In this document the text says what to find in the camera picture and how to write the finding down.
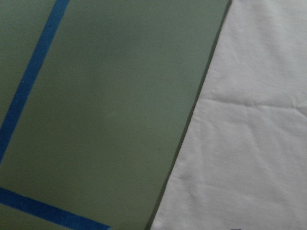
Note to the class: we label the pink Snoopy t-shirt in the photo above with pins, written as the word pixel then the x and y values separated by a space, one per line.
pixel 243 162

